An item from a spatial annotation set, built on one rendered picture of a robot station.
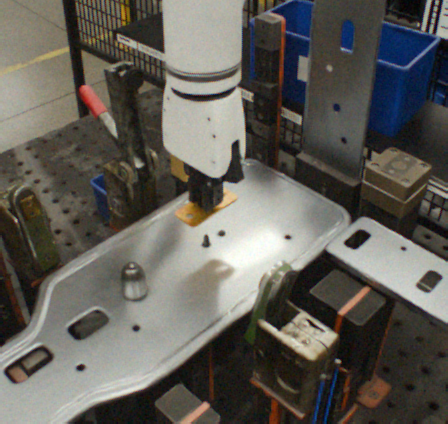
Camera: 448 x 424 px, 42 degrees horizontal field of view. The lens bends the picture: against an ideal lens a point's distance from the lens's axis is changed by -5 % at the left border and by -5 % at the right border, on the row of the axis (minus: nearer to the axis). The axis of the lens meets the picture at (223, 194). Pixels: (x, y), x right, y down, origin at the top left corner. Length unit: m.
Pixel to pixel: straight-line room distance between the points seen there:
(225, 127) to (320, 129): 0.33
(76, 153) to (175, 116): 0.90
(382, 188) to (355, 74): 0.17
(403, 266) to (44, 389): 0.48
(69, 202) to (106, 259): 0.61
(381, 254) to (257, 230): 0.18
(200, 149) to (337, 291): 0.27
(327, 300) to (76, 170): 0.88
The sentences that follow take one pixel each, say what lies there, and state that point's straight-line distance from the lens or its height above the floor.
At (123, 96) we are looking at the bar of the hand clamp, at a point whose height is 1.17.
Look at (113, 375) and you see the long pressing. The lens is 0.70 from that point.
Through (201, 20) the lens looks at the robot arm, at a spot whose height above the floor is 1.34.
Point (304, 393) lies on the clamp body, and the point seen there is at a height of 0.98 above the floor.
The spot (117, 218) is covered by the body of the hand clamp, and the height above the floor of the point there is 0.96.
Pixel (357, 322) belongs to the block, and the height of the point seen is 0.98.
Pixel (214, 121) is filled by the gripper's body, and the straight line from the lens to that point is 0.66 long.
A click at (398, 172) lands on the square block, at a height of 1.06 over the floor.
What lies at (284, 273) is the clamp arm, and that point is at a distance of 0.63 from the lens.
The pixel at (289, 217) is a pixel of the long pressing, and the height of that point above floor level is 1.00.
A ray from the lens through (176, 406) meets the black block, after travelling 0.68.
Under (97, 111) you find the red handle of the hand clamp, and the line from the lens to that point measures 0.89.
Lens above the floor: 1.57
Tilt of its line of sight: 38 degrees down
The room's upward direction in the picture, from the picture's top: straight up
